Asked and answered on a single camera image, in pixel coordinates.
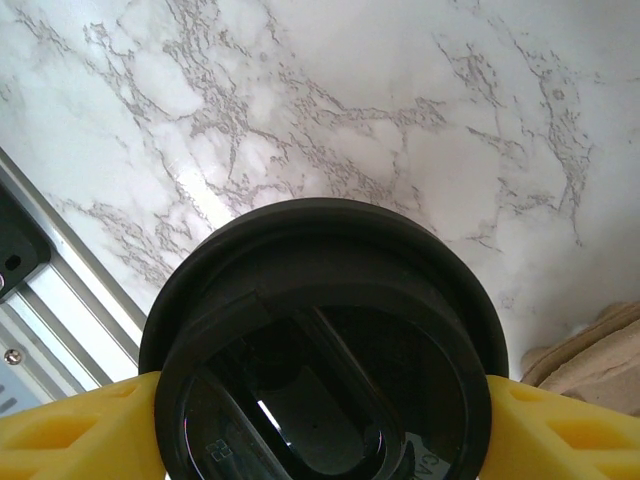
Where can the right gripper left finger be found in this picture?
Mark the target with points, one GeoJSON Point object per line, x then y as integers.
{"type": "Point", "coordinates": [75, 435]}

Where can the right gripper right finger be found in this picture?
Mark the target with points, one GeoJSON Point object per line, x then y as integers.
{"type": "Point", "coordinates": [565, 440]}

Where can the brown pulp cup carrier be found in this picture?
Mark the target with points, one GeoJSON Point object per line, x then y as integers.
{"type": "Point", "coordinates": [590, 360]}

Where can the black plastic cup lid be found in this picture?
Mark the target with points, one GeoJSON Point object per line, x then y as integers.
{"type": "Point", "coordinates": [325, 250]}

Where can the aluminium mounting rail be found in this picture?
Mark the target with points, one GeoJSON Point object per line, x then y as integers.
{"type": "Point", "coordinates": [75, 280]}

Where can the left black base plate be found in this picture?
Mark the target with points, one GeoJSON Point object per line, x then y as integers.
{"type": "Point", "coordinates": [22, 240]}

